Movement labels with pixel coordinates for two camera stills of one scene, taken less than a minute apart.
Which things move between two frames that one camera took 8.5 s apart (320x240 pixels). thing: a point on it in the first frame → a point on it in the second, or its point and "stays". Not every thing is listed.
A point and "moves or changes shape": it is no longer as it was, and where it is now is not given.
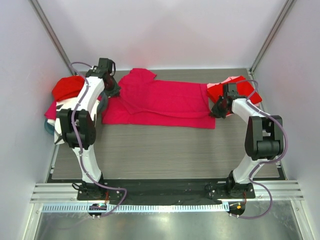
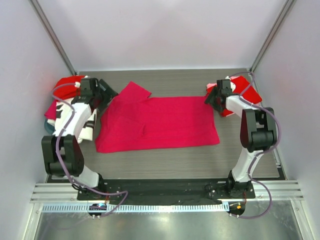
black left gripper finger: x=108 y=93 → x=102 y=106
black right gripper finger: x=213 y=115 → x=212 y=96
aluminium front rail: x=280 y=190 stays
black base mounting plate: x=166 y=192 stays
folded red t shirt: x=244 y=90 stays
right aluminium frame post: x=287 y=6 stays
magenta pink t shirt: x=145 y=100 moves or changes shape
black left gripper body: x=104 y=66 → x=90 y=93
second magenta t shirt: x=51 y=112 stays
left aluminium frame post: x=40 y=13 stays
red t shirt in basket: x=67 y=87 stays
